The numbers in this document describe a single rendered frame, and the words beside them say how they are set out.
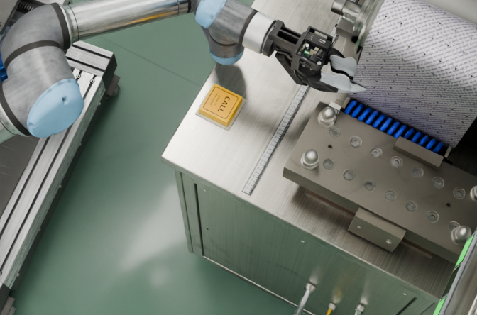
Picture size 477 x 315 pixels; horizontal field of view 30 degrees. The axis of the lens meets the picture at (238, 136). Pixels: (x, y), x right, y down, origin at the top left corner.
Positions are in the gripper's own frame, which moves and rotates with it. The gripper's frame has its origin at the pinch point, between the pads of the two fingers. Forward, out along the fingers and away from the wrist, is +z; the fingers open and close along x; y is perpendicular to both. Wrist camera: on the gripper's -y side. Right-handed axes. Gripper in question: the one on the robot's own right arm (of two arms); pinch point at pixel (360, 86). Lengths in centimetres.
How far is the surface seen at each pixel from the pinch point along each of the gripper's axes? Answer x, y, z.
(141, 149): -2, -109, -60
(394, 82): -0.3, 8.3, 5.6
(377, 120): -2.9, -4.9, 5.7
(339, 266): -25.6, -33.0, 12.0
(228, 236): -26, -58, -16
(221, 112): -11.8, -16.5, -24.6
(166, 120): 10, -109, -58
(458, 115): -0.3, 7.7, 18.8
